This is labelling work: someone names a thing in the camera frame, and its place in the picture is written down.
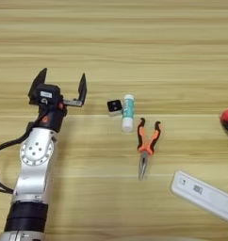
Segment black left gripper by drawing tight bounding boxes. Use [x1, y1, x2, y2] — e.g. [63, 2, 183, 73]
[26, 67, 88, 133]

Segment white oblong plastic device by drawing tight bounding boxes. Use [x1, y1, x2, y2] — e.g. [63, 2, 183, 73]
[170, 169, 228, 224]

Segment white green glue stick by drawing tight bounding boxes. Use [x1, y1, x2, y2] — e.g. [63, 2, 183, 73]
[121, 93, 137, 134]

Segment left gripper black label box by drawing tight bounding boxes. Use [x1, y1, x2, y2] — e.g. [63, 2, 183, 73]
[35, 83, 62, 107]

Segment small black white cube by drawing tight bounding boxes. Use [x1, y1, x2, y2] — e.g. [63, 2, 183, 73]
[106, 99, 123, 117]

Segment orange black needle-nose pliers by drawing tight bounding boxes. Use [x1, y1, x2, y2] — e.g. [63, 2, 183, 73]
[137, 117, 163, 182]

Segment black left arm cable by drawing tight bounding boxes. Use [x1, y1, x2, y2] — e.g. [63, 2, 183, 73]
[0, 121, 37, 194]

